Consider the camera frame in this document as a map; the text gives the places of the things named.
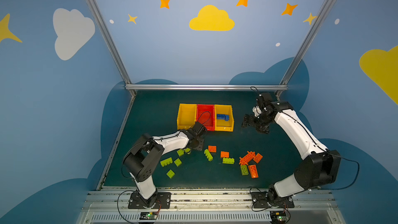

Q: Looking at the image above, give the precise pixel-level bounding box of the orange lego brick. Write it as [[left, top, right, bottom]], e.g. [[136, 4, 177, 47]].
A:
[[208, 146, 217, 153], [220, 151, 230, 158]]

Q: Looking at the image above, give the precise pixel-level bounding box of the red middle bin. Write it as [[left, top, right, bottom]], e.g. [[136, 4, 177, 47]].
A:
[[197, 104, 216, 131]]

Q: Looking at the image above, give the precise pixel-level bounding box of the green long lego centre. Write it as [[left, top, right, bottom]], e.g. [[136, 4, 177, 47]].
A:
[[204, 149, 214, 161]]

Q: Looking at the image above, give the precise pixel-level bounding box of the green small lego middle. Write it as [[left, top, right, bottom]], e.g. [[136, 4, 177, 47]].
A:
[[174, 158, 182, 167]]

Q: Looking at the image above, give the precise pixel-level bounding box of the green lego far left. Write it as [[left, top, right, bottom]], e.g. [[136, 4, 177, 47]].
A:
[[160, 157, 173, 167]]

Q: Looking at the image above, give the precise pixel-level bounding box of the yellow bin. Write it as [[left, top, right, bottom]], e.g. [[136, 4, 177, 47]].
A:
[[177, 104, 197, 130], [215, 104, 234, 132]]

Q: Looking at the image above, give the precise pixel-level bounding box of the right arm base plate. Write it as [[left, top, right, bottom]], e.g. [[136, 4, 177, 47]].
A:
[[250, 191, 295, 209]]

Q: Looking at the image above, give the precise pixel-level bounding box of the green small lego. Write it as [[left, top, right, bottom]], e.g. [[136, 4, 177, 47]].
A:
[[174, 158, 182, 167], [177, 149, 184, 157], [167, 170, 175, 179]]

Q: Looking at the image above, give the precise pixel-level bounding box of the right controller board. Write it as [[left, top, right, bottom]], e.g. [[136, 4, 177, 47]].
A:
[[270, 212, 288, 224]]

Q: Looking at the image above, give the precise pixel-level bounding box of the large blue lego brick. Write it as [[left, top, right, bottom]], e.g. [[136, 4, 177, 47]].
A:
[[217, 114, 230, 121]]

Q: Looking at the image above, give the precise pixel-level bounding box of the green lego upside down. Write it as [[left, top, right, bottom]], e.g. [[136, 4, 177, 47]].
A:
[[240, 165, 249, 176]]

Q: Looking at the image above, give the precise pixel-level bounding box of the left controller board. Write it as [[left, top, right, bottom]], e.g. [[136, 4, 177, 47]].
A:
[[140, 212, 158, 221]]

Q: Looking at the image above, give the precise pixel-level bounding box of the green small lego bottom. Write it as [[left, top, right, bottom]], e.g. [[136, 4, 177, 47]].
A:
[[167, 170, 175, 179]]

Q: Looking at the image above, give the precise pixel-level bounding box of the orange square lego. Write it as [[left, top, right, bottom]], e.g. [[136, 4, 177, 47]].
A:
[[253, 153, 263, 163]]

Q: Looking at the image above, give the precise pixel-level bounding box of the front aluminium rail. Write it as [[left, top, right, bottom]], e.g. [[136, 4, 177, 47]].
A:
[[77, 188, 346, 224]]

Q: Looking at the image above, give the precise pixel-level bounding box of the horizontal aluminium frame bar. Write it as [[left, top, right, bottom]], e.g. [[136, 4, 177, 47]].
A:
[[125, 84, 288, 91]]

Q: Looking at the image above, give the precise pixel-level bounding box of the right yellow bin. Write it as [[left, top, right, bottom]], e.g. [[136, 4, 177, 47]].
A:
[[215, 104, 234, 132]]

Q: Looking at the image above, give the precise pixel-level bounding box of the left yellow bin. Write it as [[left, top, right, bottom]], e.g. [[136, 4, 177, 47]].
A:
[[177, 104, 197, 130]]

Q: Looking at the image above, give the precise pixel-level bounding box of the aluminium frame post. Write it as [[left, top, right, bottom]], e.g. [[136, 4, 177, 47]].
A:
[[275, 0, 337, 99], [85, 0, 131, 86]]

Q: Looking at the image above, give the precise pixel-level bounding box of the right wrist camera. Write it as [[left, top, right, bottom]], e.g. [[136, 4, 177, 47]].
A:
[[252, 92, 273, 117]]

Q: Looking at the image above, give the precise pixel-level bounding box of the green lego flat centre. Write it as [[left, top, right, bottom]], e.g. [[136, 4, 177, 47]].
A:
[[222, 158, 235, 164]]

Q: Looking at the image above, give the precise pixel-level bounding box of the controller board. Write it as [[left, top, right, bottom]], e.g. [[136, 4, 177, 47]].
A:
[[270, 212, 288, 224], [140, 212, 158, 221]]

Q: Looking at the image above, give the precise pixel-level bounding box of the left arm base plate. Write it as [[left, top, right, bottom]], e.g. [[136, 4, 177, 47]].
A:
[[128, 192, 171, 209]]

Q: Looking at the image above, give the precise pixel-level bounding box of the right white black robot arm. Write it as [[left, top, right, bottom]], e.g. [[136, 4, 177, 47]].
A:
[[242, 101, 341, 206]]

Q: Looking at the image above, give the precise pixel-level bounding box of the green small lego upper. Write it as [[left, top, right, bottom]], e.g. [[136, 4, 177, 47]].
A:
[[177, 149, 184, 157]]

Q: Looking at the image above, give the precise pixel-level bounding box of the orange lego plane piece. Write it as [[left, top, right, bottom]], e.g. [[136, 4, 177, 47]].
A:
[[239, 151, 256, 166]]

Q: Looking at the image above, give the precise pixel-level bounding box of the right aluminium frame post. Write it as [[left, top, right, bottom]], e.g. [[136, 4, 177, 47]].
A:
[[275, 0, 337, 99]]

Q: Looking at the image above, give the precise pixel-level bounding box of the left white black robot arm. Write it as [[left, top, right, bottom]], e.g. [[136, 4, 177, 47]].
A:
[[122, 122, 207, 203]]

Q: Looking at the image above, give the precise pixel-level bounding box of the left aluminium frame post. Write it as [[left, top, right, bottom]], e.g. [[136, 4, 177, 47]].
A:
[[85, 0, 131, 86]]

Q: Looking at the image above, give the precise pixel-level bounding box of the orange long lego bottom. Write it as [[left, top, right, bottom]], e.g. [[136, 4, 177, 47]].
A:
[[248, 164, 259, 178]]

